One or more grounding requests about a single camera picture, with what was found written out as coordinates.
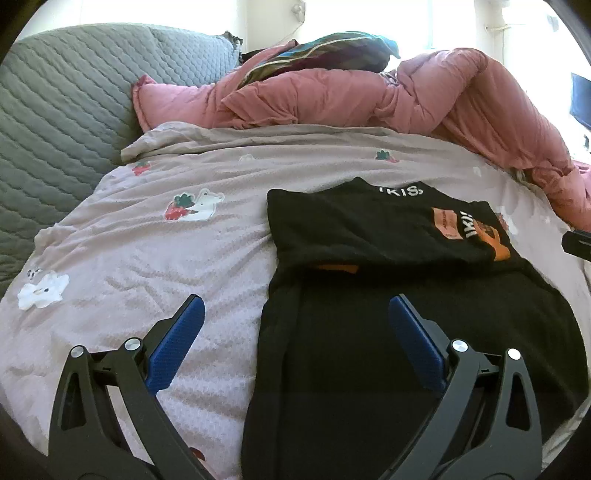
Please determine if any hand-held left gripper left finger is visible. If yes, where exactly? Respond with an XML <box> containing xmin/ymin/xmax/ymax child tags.
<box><xmin>48</xmin><ymin>294</ymin><xmax>215</xmax><ymax>480</ymax></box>

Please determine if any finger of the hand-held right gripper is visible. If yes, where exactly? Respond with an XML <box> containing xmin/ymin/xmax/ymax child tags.
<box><xmin>561</xmin><ymin>229</ymin><xmax>591</xmax><ymax>260</ymax></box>

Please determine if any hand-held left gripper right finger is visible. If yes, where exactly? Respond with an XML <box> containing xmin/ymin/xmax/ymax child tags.
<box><xmin>381</xmin><ymin>295</ymin><xmax>544</xmax><ymax>480</ymax></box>

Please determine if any black sweater with orange cuffs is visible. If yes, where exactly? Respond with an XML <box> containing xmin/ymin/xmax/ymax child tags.
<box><xmin>240</xmin><ymin>178</ymin><xmax>589</xmax><ymax>480</ymax></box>

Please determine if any printed pale bed sheet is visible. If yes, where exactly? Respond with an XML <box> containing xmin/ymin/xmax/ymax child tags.
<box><xmin>0</xmin><ymin>122</ymin><xmax>591</xmax><ymax>480</ymax></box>

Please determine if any dark monitor screen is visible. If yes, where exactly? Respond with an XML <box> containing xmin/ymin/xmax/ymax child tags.
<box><xmin>569</xmin><ymin>73</ymin><xmax>591</xmax><ymax>127</ymax></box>

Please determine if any pink duvet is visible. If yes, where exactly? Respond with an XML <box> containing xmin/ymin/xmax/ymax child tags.
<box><xmin>131</xmin><ymin>46</ymin><xmax>591</xmax><ymax>232</ymax></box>

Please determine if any grey quilted headboard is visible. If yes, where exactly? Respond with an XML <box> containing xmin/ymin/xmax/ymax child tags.
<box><xmin>0</xmin><ymin>23</ymin><xmax>243</xmax><ymax>296</ymax></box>

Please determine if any striped colourful pillow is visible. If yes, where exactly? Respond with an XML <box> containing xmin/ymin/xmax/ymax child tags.
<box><xmin>238</xmin><ymin>31</ymin><xmax>402</xmax><ymax>88</ymax></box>

